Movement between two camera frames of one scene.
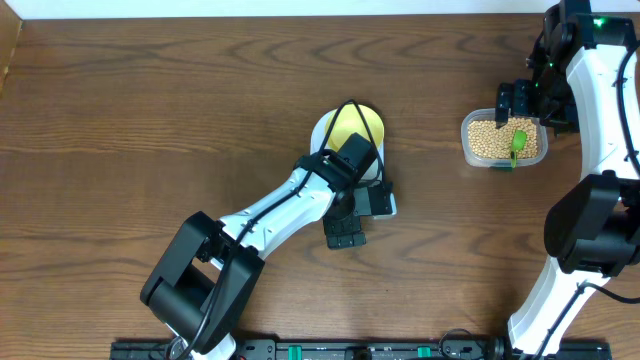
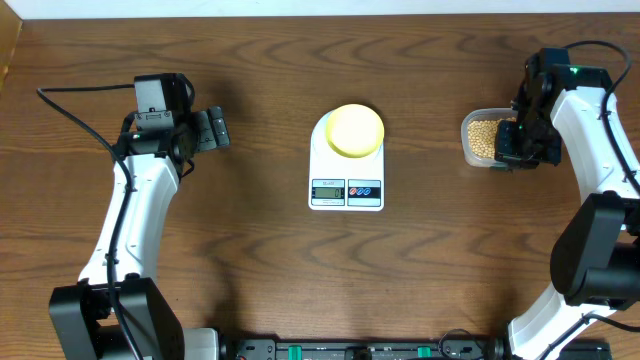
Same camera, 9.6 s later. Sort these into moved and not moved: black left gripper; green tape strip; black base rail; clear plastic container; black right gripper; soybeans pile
Moved: black left gripper; black right gripper
Not moved: soybeans pile; black base rail; green tape strip; clear plastic container
